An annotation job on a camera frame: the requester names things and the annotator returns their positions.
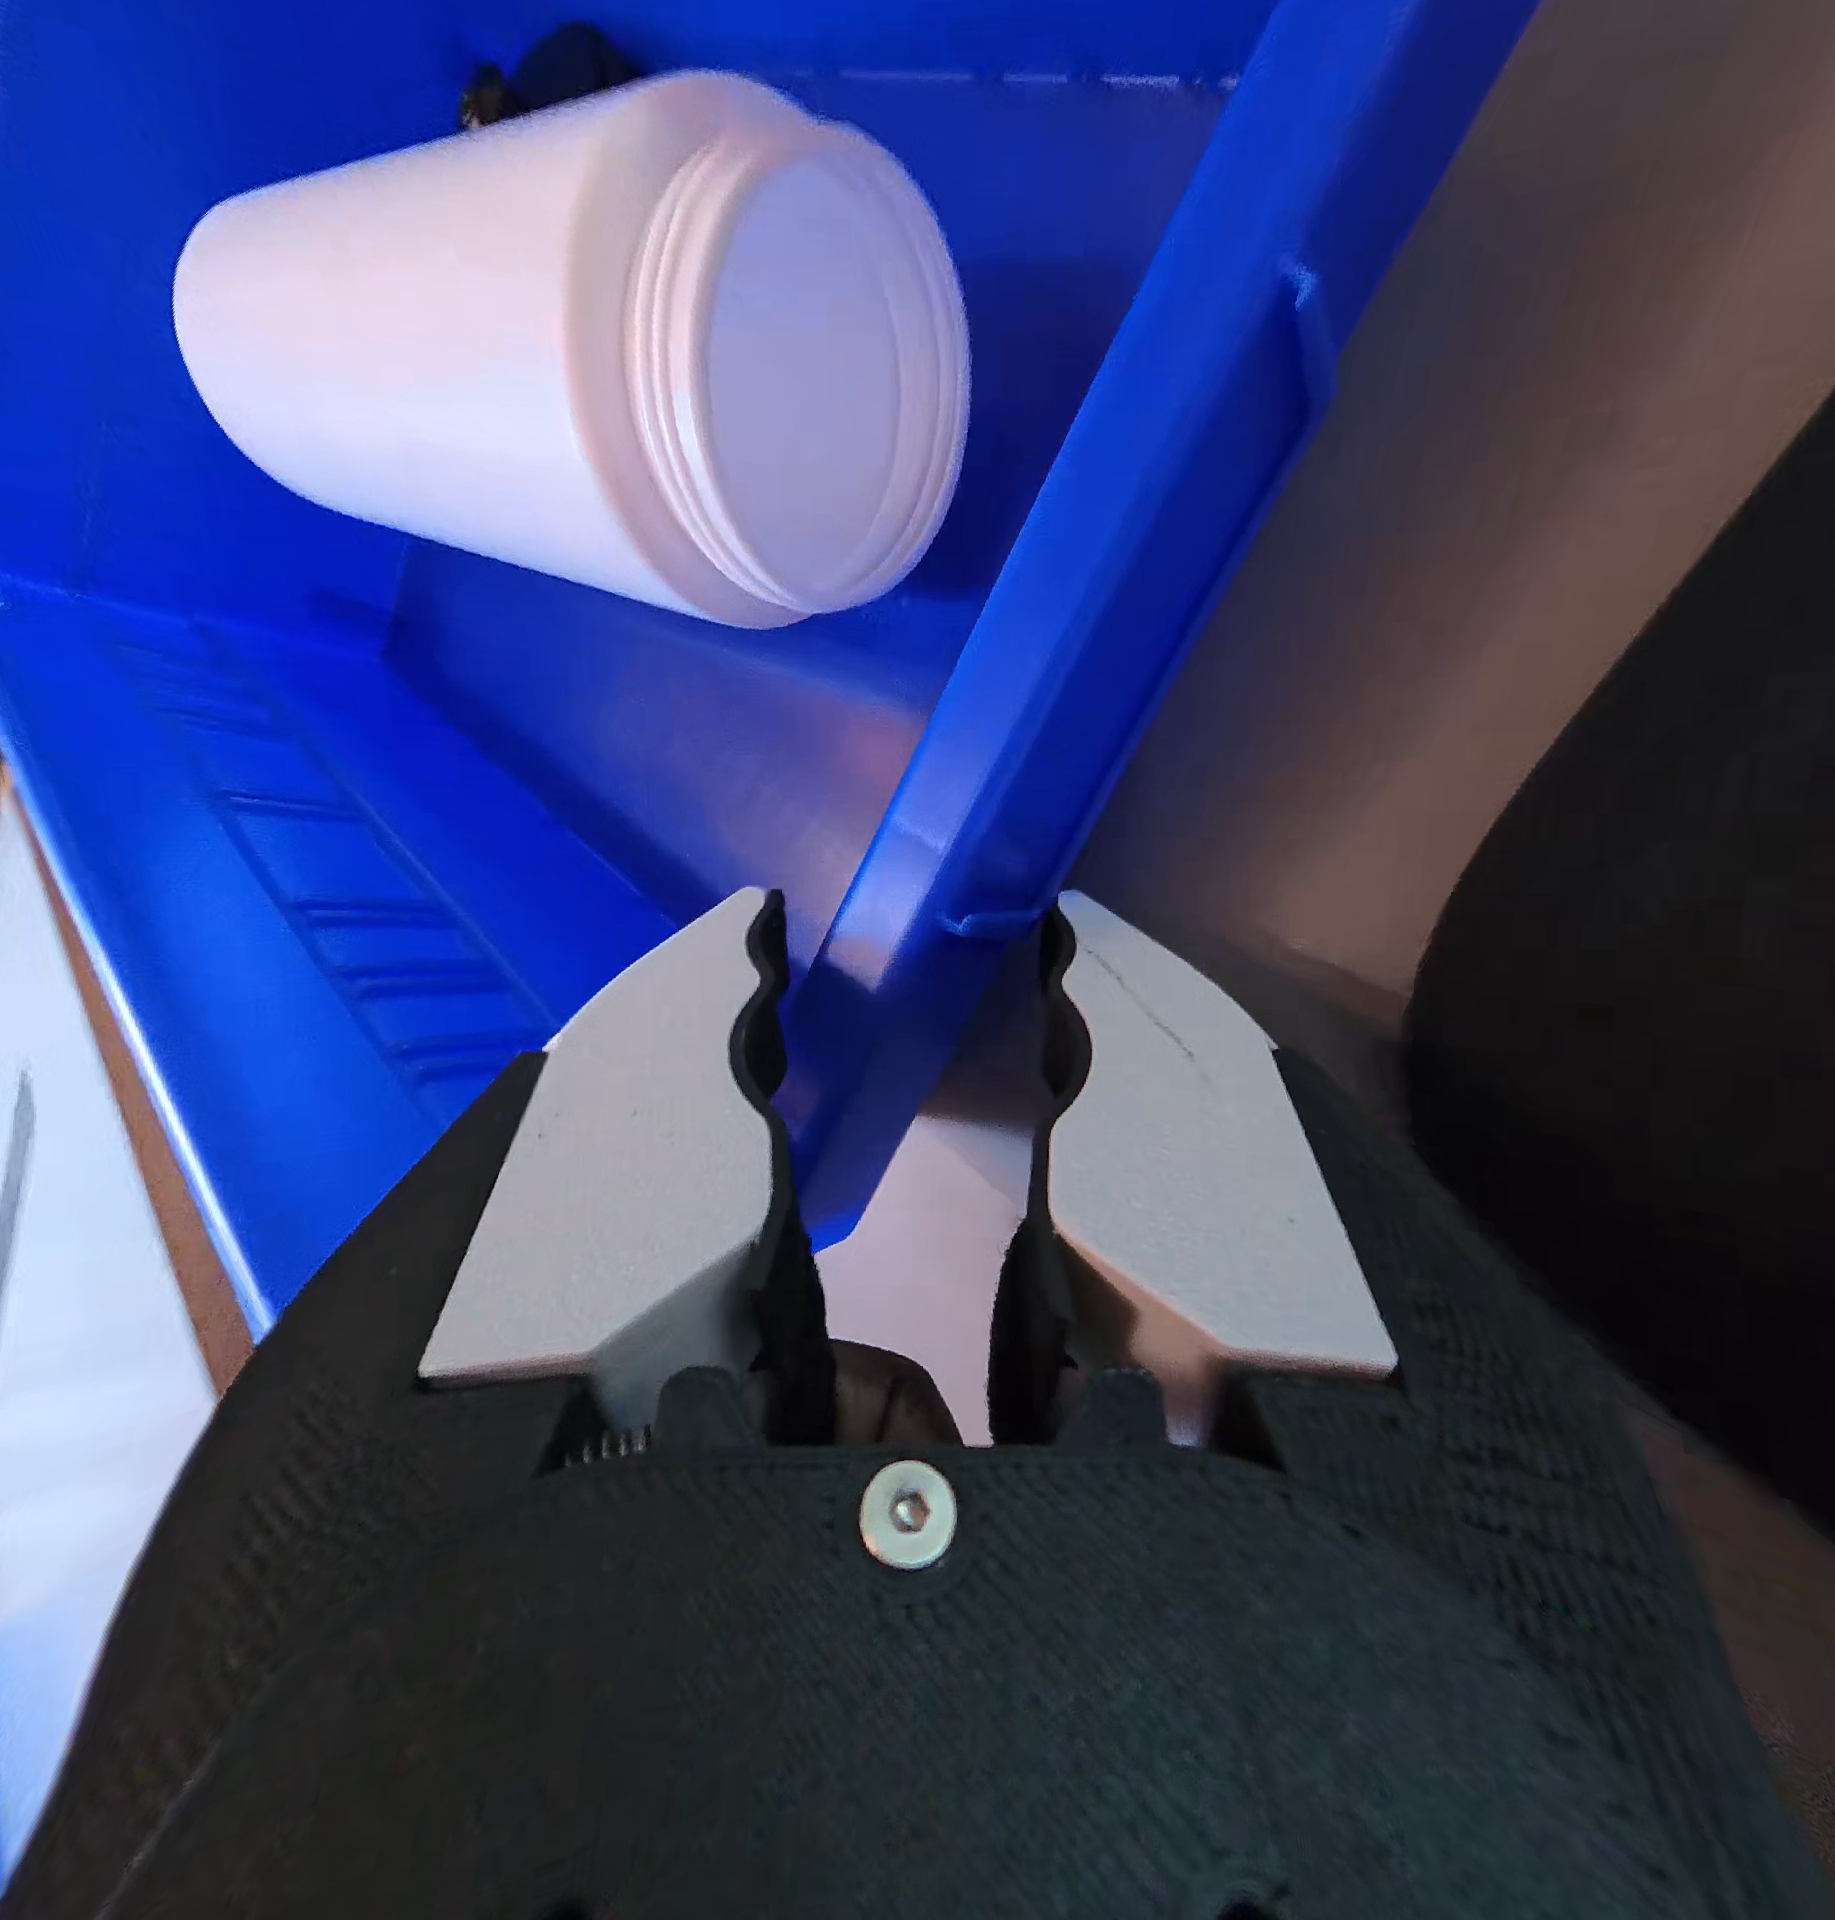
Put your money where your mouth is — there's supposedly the white plastic bottle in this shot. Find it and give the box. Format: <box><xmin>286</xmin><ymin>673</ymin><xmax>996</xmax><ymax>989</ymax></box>
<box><xmin>172</xmin><ymin>65</ymin><xmax>974</xmax><ymax>632</ymax></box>

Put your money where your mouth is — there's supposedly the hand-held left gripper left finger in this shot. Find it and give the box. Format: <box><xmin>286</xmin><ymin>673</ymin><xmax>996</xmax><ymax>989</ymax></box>
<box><xmin>417</xmin><ymin>887</ymin><xmax>796</xmax><ymax>1381</ymax></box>

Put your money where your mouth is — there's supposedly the person's left hand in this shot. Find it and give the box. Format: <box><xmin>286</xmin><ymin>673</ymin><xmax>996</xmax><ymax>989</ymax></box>
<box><xmin>828</xmin><ymin>1339</ymin><xmax>958</xmax><ymax>1449</ymax></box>

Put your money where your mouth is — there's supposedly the blue plastic bin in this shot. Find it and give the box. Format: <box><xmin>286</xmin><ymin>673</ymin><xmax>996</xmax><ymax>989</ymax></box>
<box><xmin>0</xmin><ymin>0</ymin><xmax>1541</xmax><ymax>1343</ymax></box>

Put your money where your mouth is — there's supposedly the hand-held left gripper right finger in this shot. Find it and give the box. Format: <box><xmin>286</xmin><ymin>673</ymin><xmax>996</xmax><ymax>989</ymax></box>
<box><xmin>1024</xmin><ymin>892</ymin><xmax>1401</xmax><ymax>1449</ymax></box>

